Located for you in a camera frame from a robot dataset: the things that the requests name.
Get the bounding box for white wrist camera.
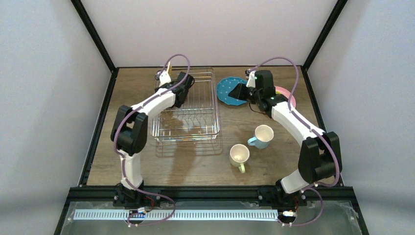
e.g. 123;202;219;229
245;70;255;88

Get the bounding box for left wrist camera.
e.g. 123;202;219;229
155;70;171;88

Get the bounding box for black aluminium frame rail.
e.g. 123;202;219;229
54;185;369;235

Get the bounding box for metal wire dish rack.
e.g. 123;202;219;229
151;67;220;141

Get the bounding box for bamboo pattern square plate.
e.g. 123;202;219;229
166;61;172;74

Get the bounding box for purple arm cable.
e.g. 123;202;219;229
112;53;177;228
248;56;341;228

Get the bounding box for pale green mug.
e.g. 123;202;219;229
229;144;250;173

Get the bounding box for light blue mug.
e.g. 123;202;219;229
247;124;274;149

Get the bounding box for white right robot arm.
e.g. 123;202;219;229
228;70;342;195

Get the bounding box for white slotted cable duct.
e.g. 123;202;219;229
69;209;278;222

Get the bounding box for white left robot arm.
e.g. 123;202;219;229
111;71;195;193

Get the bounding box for teal polka dot plate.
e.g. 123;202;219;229
216;76;247;106

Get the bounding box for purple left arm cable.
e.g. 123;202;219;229
112;53;177;228

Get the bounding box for pink round plate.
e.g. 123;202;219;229
275;86;297;109

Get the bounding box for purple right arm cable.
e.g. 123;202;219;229
248;56;341;228

